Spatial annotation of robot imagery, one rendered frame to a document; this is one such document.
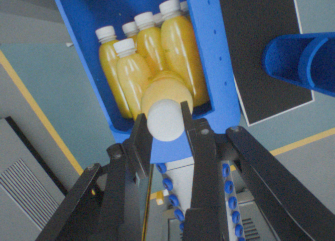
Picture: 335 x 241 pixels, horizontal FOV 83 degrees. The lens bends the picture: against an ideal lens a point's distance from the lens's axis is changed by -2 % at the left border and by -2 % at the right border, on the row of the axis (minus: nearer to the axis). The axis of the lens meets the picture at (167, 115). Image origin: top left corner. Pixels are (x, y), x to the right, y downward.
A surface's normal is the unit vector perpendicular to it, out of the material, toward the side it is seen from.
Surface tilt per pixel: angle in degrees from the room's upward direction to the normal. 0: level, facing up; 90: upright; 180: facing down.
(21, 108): 0
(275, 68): 0
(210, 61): 36
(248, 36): 0
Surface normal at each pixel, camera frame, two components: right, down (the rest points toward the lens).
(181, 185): 0.00, 0.35
